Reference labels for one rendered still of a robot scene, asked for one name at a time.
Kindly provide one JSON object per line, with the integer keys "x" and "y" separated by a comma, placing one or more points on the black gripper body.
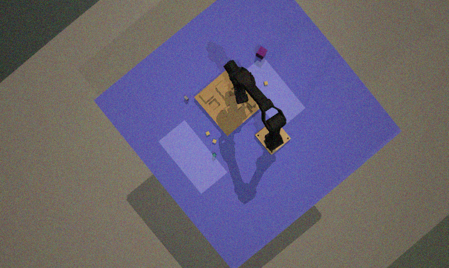
{"x": 242, "y": 97}

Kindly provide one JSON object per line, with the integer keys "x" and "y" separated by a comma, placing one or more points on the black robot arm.
{"x": 244, "y": 79}

